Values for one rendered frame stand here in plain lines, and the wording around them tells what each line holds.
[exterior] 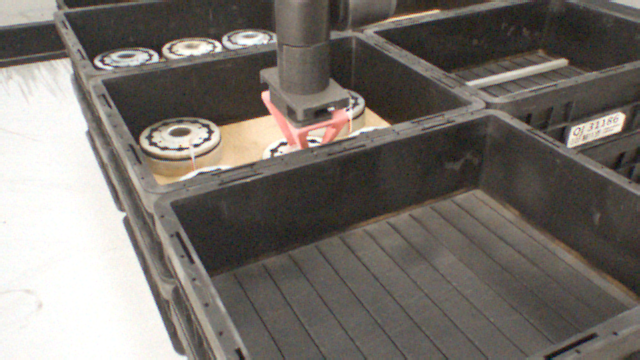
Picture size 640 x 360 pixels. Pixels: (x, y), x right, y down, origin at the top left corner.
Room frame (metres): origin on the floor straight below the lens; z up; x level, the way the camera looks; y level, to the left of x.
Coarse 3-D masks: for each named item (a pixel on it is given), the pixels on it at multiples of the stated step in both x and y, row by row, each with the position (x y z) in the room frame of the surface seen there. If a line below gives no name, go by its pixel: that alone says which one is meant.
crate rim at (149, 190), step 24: (264, 48) 0.80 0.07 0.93; (384, 48) 0.80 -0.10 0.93; (120, 72) 0.71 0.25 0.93; (144, 72) 0.71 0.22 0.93; (96, 96) 0.63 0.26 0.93; (456, 96) 0.64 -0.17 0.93; (120, 120) 0.57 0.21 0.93; (432, 120) 0.57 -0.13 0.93; (120, 144) 0.52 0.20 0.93; (336, 144) 0.52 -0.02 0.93; (144, 168) 0.47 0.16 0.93; (240, 168) 0.48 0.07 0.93; (144, 192) 0.44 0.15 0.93; (168, 192) 0.43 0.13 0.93
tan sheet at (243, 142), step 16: (368, 112) 0.80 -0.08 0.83; (224, 128) 0.74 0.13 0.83; (240, 128) 0.74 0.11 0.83; (256, 128) 0.74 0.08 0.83; (272, 128) 0.74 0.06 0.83; (224, 144) 0.70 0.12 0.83; (240, 144) 0.70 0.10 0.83; (256, 144) 0.70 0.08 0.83; (224, 160) 0.65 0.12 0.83; (240, 160) 0.65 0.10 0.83; (256, 160) 0.65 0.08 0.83; (160, 176) 0.62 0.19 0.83
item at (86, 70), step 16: (160, 0) 1.03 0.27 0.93; (176, 0) 1.04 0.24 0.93; (64, 16) 0.93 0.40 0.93; (64, 32) 0.85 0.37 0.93; (336, 32) 0.87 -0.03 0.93; (80, 48) 0.79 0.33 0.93; (240, 48) 0.80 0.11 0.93; (256, 48) 0.80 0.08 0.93; (80, 64) 0.73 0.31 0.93; (144, 64) 0.74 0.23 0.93; (160, 64) 0.74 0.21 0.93
